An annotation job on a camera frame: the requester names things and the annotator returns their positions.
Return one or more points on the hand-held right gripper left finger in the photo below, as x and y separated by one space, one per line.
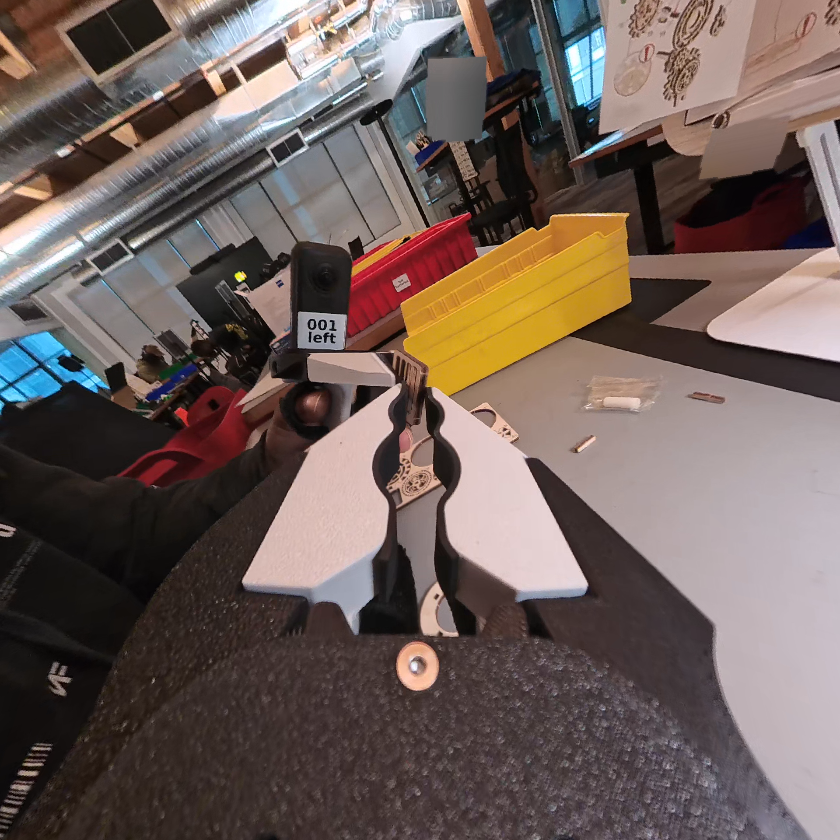
321 525

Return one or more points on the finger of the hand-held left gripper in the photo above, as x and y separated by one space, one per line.
354 369
413 362

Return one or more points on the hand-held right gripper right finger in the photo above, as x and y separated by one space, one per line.
512 525

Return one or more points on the small wooden pin frame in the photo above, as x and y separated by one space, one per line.
413 400

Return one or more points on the yellow plastic bin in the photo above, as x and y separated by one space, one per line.
512 328

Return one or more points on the wooden gear puzzle sheet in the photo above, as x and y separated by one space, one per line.
420 474

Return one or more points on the grey desk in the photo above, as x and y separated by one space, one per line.
656 492

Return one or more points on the wooden top standing desk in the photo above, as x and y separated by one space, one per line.
646 197

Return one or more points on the person's left hand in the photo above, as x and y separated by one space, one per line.
312 407

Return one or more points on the red plastic crate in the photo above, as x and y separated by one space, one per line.
407 275

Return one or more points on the small wooden pin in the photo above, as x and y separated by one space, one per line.
583 443
706 397

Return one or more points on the clear plastic parts bag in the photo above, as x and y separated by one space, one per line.
620 401

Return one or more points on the red floor cushion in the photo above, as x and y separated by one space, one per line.
741 223

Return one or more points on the paper instruction booklet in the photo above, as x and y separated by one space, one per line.
656 65

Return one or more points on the black wall screen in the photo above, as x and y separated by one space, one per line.
216 289

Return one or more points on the silver ventilation duct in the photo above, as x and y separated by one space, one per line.
131 197

